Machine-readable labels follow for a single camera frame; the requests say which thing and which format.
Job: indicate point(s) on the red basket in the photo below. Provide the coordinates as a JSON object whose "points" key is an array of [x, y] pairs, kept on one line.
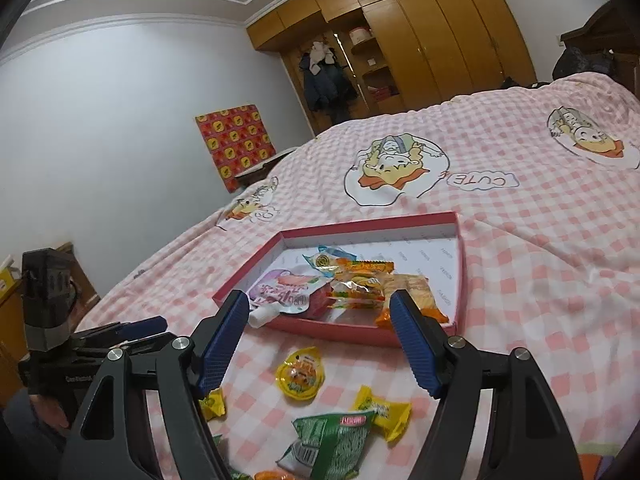
{"points": [[380, 92]]}

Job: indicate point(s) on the yellow box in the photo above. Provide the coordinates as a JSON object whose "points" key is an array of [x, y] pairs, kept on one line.
{"points": [[9, 280]]}

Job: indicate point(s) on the person's left forearm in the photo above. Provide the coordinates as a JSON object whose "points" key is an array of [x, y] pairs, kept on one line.
{"points": [[30, 440]]}

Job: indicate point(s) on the white blue round-logo packet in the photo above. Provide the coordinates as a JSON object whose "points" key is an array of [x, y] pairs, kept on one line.
{"points": [[322, 260]]}

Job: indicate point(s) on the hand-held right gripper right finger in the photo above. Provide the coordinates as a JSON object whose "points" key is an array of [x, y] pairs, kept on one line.
{"points": [[412, 340]]}

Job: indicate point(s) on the round white box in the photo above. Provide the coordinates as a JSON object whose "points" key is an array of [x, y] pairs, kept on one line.
{"points": [[361, 36]]}

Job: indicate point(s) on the dark cloth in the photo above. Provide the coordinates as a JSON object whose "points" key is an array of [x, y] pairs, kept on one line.
{"points": [[582, 62]]}

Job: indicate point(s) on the small wooden table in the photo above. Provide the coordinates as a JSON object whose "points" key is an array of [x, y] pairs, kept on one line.
{"points": [[260, 170]]}

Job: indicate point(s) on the clear yellow candy packet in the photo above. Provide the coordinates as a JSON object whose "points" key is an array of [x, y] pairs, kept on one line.
{"points": [[357, 290]]}

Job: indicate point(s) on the corn-shaped orange snack packet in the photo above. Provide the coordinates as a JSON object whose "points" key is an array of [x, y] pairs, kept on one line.
{"points": [[422, 292]]}

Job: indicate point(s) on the yellow jelly cup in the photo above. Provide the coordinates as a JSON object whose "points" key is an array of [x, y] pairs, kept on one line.
{"points": [[300, 372]]}

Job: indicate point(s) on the pink checked printed blanket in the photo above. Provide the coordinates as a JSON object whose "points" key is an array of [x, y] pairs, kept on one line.
{"points": [[525, 260]]}

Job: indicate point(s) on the pink cardboard box tray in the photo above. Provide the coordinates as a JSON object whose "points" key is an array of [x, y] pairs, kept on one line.
{"points": [[430, 240]]}

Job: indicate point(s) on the orange snack wrapper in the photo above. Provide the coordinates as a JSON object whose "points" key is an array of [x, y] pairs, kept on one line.
{"points": [[272, 475]]}

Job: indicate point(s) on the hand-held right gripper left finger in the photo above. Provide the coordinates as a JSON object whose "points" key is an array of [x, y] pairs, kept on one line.
{"points": [[225, 340]]}

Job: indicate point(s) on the beige hanging garment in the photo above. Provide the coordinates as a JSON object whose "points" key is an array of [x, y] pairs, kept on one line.
{"points": [[320, 57]]}

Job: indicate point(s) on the red snack packet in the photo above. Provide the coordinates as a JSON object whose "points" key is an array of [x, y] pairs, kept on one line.
{"points": [[316, 305]]}

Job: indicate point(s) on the wooden wardrobe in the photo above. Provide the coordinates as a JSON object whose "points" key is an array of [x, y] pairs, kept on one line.
{"points": [[440, 35]]}

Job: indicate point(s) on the purple pink spouted pouch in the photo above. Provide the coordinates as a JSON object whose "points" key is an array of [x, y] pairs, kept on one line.
{"points": [[280, 290]]}

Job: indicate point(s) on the dark wooden headboard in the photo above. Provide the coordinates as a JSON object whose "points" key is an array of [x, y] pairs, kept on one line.
{"points": [[620, 35]]}

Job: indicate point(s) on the green snack packet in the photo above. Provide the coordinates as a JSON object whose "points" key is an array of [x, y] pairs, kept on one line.
{"points": [[335, 445]]}

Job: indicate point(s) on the dark hanging jacket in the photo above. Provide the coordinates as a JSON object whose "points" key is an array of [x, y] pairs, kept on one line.
{"points": [[325, 87]]}

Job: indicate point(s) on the yellow wrapped candy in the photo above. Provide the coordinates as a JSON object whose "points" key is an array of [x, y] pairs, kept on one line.
{"points": [[382, 410], [212, 405]]}

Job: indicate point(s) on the long orange snack packet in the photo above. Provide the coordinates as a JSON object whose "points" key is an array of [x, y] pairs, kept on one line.
{"points": [[367, 265]]}

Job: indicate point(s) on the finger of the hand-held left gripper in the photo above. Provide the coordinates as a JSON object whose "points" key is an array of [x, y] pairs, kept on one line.
{"points": [[145, 326], [145, 344]]}

